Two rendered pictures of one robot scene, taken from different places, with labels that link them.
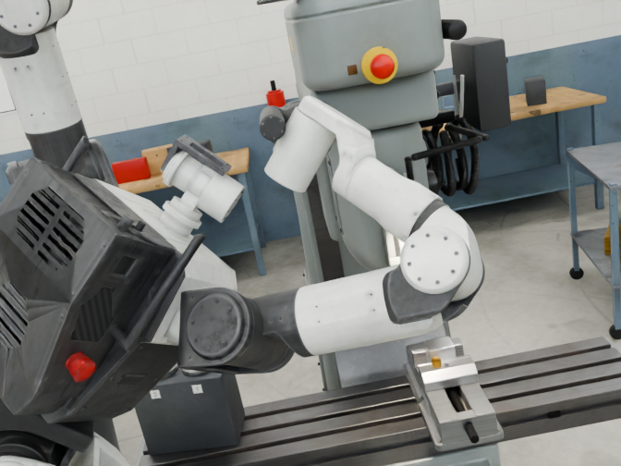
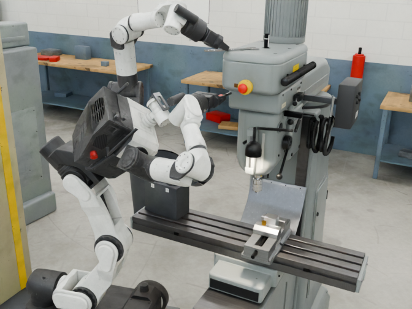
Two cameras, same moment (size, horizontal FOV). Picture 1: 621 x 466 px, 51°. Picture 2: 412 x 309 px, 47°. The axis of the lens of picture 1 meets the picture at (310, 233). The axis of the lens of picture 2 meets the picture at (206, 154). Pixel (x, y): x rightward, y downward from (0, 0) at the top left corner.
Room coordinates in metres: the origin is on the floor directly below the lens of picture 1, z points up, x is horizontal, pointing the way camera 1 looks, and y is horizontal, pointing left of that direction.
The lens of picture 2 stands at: (-0.63, -0.86, 2.19)
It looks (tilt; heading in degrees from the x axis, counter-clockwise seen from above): 21 degrees down; 26
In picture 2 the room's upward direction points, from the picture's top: 1 degrees clockwise
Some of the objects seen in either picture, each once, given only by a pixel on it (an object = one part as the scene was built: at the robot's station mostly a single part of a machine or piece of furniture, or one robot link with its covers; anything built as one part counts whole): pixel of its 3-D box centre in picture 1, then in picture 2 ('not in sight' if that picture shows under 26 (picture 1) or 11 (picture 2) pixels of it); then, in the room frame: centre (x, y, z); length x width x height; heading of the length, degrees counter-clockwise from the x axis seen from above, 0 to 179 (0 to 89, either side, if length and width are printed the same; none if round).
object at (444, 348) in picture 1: (440, 354); (271, 221); (1.36, -0.25, 1.05); 0.06 x 0.05 x 0.06; 90
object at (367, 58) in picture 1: (379, 65); (245, 87); (1.13, -0.17, 1.76); 0.06 x 0.02 x 0.06; 91
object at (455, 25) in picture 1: (424, 28); (299, 72); (1.39, -0.31, 1.79); 0.45 x 0.04 x 0.04; 1
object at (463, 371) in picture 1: (447, 373); (267, 230); (1.30, -0.25, 1.03); 0.12 x 0.06 x 0.04; 90
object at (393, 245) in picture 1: (392, 219); (251, 151); (1.25, -0.17, 1.45); 0.04 x 0.04 x 0.21; 1
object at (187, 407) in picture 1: (188, 400); (167, 194); (1.38, 0.36, 1.04); 0.22 x 0.12 x 0.20; 83
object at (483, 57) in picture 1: (481, 81); (349, 102); (1.66, -0.50, 1.62); 0.20 x 0.09 x 0.21; 1
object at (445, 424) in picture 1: (446, 380); (268, 233); (1.33, -0.25, 1.00); 0.35 x 0.15 x 0.11; 0
